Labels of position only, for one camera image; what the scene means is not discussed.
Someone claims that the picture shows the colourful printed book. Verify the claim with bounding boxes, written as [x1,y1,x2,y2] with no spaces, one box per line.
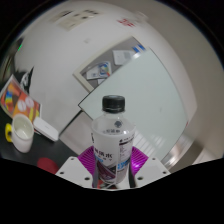
[0,74,43,123]

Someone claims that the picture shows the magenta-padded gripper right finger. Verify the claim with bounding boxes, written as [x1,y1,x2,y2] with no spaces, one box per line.
[128,145,172,188]

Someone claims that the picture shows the small white wall poster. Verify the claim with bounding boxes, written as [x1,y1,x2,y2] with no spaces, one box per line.
[49,9,73,23]

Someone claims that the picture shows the clear bottle with black cap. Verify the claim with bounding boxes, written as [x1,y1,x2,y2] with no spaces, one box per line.
[90,94,136,188]

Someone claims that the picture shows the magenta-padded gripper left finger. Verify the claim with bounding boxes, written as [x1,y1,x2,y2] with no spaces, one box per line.
[54,145,96,189]

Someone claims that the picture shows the flat white case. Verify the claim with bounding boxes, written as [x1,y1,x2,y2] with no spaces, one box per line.
[32,116,60,142]

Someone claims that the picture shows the flat round red coaster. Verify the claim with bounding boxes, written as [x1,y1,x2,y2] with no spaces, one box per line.
[36,157,60,175]

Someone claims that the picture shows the large whiteboard on stand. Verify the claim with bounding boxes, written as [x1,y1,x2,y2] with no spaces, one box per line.
[78,48,198,164]

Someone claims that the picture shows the large white wall poster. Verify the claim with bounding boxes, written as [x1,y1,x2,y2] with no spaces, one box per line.
[61,9,103,32]

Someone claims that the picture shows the grey notice board with papers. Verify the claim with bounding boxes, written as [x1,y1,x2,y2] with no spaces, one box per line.
[72,35,148,94]

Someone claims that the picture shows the white mug with yellow handle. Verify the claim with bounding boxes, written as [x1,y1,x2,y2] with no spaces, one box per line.
[4,113,35,154]

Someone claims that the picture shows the red wall floor sign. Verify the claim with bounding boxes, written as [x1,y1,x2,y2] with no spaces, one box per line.
[116,16,136,28]

